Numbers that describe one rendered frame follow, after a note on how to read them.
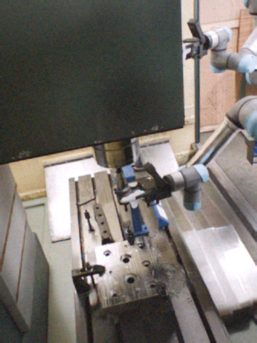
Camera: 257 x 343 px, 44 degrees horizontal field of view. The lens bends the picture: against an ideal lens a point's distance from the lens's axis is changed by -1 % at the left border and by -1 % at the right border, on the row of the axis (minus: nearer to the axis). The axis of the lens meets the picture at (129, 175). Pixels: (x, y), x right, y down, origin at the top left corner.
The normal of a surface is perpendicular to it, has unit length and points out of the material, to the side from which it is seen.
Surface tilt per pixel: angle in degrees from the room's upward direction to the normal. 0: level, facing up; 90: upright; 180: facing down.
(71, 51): 90
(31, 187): 90
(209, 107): 90
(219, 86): 90
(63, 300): 0
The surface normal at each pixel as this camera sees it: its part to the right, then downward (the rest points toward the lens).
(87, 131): 0.18, 0.54
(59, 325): -0.12, -0.82
